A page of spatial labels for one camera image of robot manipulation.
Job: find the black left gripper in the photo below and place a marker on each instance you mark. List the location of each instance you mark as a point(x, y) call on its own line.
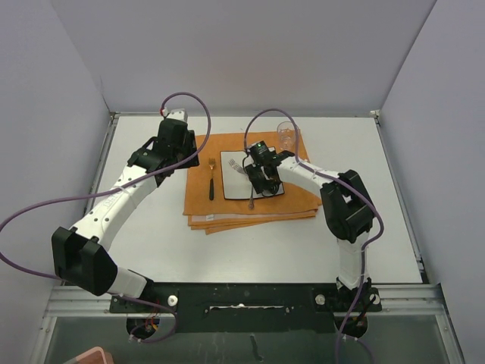
point(189, 142)

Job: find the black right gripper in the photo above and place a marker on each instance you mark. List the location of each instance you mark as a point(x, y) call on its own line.
point(261, 186)

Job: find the silver metal fork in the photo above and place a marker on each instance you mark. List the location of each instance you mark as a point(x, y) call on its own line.
point(236, 167)

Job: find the white square plate black rim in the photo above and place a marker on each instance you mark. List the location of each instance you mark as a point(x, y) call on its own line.
point(236, 186)

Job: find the copper spoon ornate handle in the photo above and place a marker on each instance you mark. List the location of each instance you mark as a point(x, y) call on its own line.
point(251, 200)

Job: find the gold fork black handle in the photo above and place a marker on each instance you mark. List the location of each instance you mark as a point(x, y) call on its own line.
point(212, 166)

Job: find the clear plastic cup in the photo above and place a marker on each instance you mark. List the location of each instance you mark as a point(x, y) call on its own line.
point(286, 134)

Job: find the orange cloth placemat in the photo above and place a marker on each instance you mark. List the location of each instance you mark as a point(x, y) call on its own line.
point(222, 214)

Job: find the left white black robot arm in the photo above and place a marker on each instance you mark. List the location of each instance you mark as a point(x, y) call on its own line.
point(80, 253)

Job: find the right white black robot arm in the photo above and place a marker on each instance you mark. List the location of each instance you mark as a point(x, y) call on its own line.
point(345, 200)

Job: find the pink box corner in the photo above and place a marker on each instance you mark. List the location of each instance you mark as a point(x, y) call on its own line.
point(92, 356)

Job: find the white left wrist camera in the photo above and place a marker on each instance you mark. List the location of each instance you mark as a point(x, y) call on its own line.
point(177, 114)

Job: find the aluminium left side rail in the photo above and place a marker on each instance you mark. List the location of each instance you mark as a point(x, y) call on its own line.
point(106, 145)

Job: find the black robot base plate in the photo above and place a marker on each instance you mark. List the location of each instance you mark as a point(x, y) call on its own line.
point(252, 320)

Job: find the aluminium front frame rail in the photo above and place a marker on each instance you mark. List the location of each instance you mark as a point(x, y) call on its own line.
point(419, 299)

